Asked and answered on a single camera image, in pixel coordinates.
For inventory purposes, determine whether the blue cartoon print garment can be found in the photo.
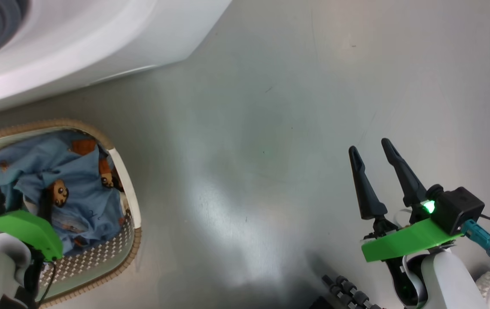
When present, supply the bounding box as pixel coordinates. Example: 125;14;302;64
0;130;126;258

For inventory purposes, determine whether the black ribbed roller part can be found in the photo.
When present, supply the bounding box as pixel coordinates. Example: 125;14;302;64
321;275;383;309

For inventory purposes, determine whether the white front-load washing machine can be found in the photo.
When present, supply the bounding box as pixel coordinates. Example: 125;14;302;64
0;0;233;119

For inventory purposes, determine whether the cream perforated laundry basket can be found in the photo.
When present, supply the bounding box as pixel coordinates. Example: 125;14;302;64
0;119;143;308

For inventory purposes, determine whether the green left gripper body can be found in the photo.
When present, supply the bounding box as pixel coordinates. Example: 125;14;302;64
0;210;64;262

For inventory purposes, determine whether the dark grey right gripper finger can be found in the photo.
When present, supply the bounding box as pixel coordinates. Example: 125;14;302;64
348;145;388;221
381;138;428;208

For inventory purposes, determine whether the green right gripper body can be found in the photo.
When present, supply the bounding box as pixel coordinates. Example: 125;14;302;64
360;205;465;304

